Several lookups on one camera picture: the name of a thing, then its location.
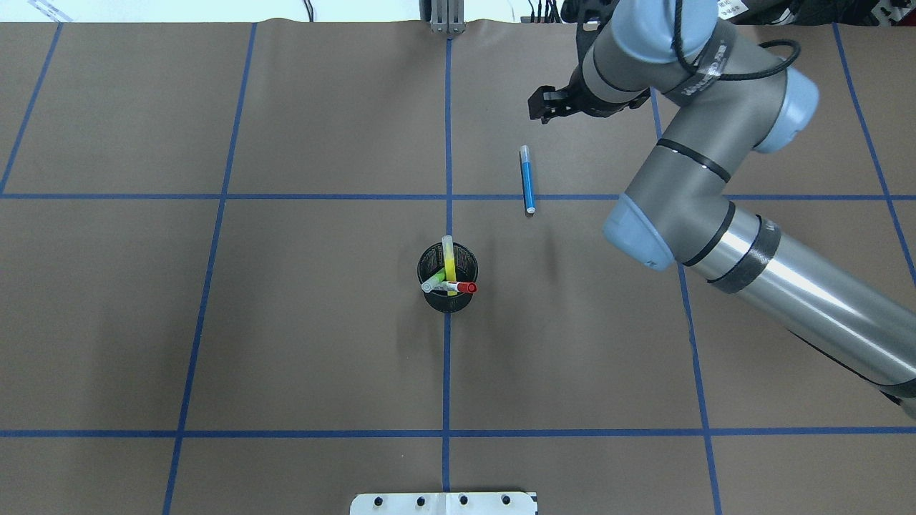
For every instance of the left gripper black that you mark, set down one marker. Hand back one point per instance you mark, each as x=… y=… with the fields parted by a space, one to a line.
x=600 y=104

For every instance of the blue marker pen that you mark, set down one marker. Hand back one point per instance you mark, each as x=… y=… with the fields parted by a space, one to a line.
x=528 y=191

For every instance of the red capped white marker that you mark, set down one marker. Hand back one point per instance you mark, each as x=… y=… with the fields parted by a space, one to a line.
x=456 y=287

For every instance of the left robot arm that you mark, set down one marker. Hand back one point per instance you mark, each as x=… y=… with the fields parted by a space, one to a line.
x=734 y=97

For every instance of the yellow highlighter pen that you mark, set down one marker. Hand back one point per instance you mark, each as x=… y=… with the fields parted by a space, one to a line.
x=449 y=258

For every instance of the green highlighter pen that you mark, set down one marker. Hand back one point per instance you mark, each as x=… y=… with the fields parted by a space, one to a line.
x=433 y=282

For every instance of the aluminium frame post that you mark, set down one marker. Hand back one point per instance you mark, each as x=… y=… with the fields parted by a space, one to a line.
x=445 y=17

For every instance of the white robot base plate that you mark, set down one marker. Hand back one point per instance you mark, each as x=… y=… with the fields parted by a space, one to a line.
x=468 y=502

